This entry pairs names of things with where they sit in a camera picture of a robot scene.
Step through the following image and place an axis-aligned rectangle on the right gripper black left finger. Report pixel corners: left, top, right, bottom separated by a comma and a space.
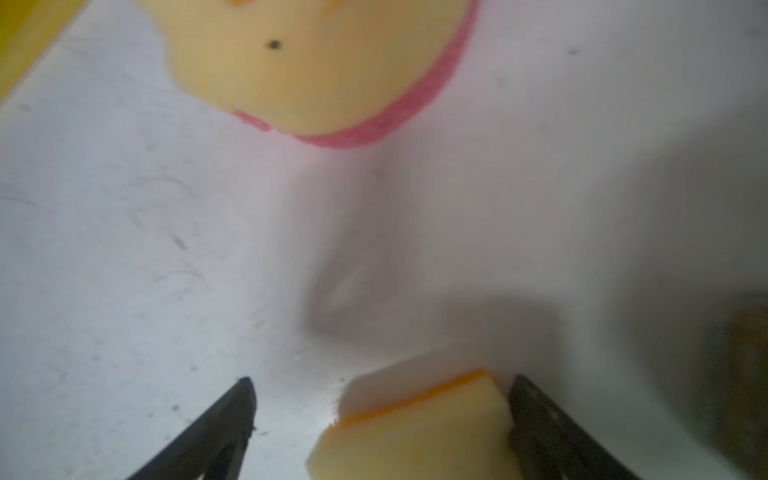
129, 377, 257, 480

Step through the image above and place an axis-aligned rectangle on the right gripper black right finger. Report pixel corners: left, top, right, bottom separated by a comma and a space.
508, 375, 638, 480

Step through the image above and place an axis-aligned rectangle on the pale yellow sponge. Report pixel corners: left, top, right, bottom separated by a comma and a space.
305, 369, 522, 480

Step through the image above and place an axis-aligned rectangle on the yellow wooden shelf unit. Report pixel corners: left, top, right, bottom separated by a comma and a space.
1, 0, 86, 100

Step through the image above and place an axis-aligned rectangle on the yellow smiley face sponge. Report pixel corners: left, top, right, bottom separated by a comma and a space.
141, 0, 479, 149

